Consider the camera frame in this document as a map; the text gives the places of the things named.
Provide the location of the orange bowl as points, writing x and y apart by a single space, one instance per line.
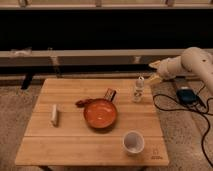
100 113

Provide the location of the white ceramic cup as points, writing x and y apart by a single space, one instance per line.
133 143

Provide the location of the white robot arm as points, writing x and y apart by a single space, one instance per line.
192 60

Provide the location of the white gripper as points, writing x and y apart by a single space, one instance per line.
166 70

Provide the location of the blue power adapter box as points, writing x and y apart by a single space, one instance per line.
186 95

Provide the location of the wooden table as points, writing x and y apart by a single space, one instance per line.
73 143

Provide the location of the red crumpled wrapper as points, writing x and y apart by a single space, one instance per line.
82 103

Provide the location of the wooden bench frame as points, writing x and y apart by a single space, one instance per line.
167 53

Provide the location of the clear plastic bottle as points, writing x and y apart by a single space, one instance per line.
138 89

